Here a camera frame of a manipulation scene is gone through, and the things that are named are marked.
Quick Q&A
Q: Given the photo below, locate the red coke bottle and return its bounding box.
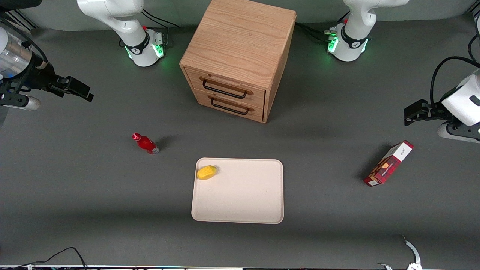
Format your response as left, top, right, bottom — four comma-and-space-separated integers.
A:
132, 133, 160, 155

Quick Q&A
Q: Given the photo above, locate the aluminium frame profile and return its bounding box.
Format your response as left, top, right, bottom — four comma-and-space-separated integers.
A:
0, 9, 38, 31

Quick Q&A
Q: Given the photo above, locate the black metal drawer handle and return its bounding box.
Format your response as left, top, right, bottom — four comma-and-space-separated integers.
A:
207, 95, 255, 116
200, 77, 253, 99

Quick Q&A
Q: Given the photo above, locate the wooden drawer cabinet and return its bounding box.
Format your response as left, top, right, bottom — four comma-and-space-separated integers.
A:
179, 0, 297, 123

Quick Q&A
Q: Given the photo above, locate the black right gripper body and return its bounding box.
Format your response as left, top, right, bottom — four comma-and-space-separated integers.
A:
23, 52, 51, 90

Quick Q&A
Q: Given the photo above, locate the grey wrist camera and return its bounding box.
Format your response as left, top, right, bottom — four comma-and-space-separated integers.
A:
437, 123, 480, 144
0, 94, 41, 111

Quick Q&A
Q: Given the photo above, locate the beige plastic tray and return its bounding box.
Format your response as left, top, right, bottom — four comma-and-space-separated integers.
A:
191, 157, 284, 225

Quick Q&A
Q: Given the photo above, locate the wooden drawer front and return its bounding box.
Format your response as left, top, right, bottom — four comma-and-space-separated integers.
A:
185, 67, 267, 109
193, 89, 265, 123

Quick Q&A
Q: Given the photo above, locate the yellow lemon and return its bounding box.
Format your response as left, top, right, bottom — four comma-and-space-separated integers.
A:
196, 165, 218, 180

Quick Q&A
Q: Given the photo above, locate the white plastic strap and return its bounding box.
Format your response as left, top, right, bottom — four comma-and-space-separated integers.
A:
377, 234, 422, 270

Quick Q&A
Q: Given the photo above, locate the red plaid shortbread box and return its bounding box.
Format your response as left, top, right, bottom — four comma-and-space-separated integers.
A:
363, 140, 414, 187

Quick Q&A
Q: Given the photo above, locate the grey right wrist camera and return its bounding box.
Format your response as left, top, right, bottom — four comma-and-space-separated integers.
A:
0, 94, 41, 111

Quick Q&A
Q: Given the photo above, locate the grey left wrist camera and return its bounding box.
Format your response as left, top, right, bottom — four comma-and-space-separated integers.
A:
437, 123, 480, 144

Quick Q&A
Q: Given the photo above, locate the black cable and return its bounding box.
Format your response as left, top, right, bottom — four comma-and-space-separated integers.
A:
0, 246, 87, 270
430, 56, 480, 106
142, 9, 180, 29
295, 22, 338, 42

